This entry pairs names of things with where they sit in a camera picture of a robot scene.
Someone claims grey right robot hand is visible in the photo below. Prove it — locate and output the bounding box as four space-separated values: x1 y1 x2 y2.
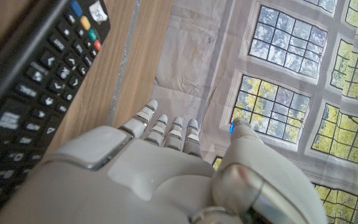
0 99 329 224

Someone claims black TV remote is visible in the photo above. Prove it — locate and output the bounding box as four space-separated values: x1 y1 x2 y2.
0 0 111 224

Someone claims printed window backdrop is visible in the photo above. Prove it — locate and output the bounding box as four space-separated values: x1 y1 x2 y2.
147 0 358 224

